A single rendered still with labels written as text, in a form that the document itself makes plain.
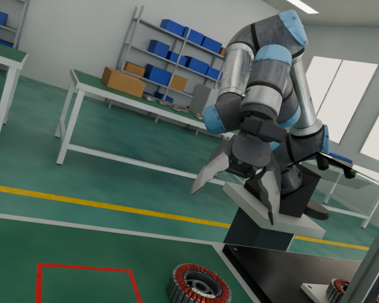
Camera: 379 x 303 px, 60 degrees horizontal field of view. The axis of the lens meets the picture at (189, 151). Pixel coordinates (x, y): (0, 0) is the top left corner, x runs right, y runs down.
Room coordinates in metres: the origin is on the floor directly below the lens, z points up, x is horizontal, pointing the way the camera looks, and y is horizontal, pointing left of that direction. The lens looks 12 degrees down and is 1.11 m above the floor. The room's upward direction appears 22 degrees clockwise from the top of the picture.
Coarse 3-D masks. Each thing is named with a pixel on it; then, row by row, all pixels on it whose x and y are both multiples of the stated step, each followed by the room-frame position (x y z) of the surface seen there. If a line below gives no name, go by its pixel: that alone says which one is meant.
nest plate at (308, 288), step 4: (304, 284) 0.67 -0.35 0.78; (308, 284) 0.68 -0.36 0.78; (312, 284) 0.69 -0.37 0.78; (316, 284) 0.69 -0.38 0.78; (320, 284) 0.70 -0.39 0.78; (304, 288) 0.66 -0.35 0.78; (308, 288) 0.66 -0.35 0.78; (312, 288) 0.67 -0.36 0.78; (316, 288) 0.68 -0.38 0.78; (320, 288) 0.68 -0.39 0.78; (324, 288) 0.69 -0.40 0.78; (308, 292) 0.65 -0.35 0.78; (312, 292) 0.65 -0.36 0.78; (316, 292) 0.66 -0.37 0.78; (320, 292) 0.66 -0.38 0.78; (324, 292) 0.67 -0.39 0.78; (312, 296) 0.64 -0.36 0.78; (316, 296) 0.64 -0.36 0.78; (320, 296) 0.64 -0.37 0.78; (324, 296) 0.65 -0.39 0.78; (316, 300) 0.63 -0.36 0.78; (320, 300) 0.63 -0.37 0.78; (324, 300) 0.64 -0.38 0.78; (328, 300) 0.64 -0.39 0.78
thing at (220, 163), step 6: (222, 156) 0.56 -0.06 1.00; (210, 162) 0.55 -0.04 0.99; (216, 162) 0.55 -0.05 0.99; (222, 162) 0.55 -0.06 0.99; (228, 162) 0.55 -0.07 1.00; (204, 168) 0.54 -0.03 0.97; (210, 168) 0.54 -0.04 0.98; (216, 168) 0.54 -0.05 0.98; (222, 168) 0.55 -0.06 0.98; (204, 174) 0.53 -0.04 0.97; (210, 174) 0.54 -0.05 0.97; (198, 180) 0.53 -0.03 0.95; (204, 180) 0.53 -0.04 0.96; (192, 186) 0.53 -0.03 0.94; (198, 186) 0.52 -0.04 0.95; (192, 192) 0.52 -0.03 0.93
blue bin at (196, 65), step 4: (188, 60) 7.02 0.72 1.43; (192, 60) 6.93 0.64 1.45; (196, 60) 6.97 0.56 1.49; (188, 64) 6.95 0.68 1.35; (192, 64) 6.94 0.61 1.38; (196, 64) 6.99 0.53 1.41; (200, 64) 7.03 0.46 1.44; (204, 64) 7.06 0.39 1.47; (208, 64) 7.11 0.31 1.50; (192, 68) 6.96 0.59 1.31; (196, 68) 7.00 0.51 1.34; (200, 68) 7.04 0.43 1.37; (204, 68) 7.08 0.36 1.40; (200, 72) 7.06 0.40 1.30; (204, 72) 7.10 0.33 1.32
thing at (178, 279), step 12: (192, 264) 0.57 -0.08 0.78; (180, 276) 0.51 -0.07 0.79; (192, 276) 0.55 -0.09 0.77; (204, 276) 0.55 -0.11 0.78; (216, 276) 0.56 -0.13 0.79; (168, 288) 0.51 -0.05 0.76; (180, 288) 0.49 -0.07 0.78; (192, 288) 0.51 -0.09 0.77; (204, 288) 0.53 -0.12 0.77; (216, 288) 0.53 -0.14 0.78; (228, 288) 0.53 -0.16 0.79; (180, 300) 0.48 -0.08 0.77; (192, 300) 0.47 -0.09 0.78; (204, 300) 0.47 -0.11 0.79; (216, 300) 0.48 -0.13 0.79; (228, 300) 0.51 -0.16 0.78
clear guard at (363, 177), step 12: (312, 156) 0.65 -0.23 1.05; (324, 156) 0.62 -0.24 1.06; (288, 168) 0.69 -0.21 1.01; (300, 168) 0.69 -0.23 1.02; (312, 168) 0.70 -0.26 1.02; (324, 168) 0.70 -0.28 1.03; (336, 168) 0.70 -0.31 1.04; (348, 168) 0.57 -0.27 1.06; (360, 168) 0.65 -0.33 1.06; (336, 180) 0.75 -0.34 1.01; (348, 180) 0.76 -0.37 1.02; (360, 180) 0.76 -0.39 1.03; (372, 180) 0.53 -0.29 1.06
